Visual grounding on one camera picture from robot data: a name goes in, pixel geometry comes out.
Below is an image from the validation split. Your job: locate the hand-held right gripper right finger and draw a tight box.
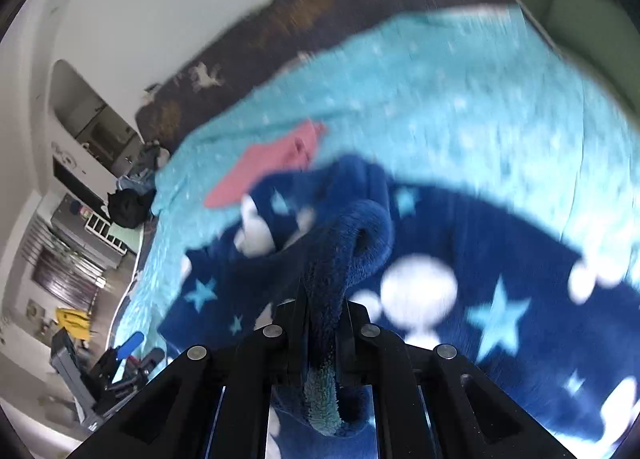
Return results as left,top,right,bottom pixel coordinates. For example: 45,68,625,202
344,299,576,459

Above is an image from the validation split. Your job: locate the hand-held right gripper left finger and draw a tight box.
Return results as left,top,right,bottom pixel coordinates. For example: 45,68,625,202
65,288,310,459

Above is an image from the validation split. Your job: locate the teal star-print bedsheet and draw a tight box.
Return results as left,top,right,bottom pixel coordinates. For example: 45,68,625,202
107,6,640,370

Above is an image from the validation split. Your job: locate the pink small garment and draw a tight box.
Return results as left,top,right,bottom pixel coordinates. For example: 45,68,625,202
205,120,327,210

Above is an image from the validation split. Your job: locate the yellow object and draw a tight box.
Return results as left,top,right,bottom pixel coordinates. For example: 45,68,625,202
55,308,92,340

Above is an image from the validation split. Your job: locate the large green cushion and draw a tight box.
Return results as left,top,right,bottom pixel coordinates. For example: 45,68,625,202
542,0,640,104

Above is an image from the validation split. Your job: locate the dark deer-print blanket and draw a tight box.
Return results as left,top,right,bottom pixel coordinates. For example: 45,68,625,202
135,0,521,150

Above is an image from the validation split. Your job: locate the navy star-print fleece garment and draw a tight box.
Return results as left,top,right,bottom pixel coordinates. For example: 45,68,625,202
157,154,640,459

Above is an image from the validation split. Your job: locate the black bag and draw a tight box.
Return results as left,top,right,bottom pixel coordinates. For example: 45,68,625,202
106,186,156,228

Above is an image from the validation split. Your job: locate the white built-in cabinet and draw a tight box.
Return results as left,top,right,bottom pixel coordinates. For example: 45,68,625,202
47,59,141,194

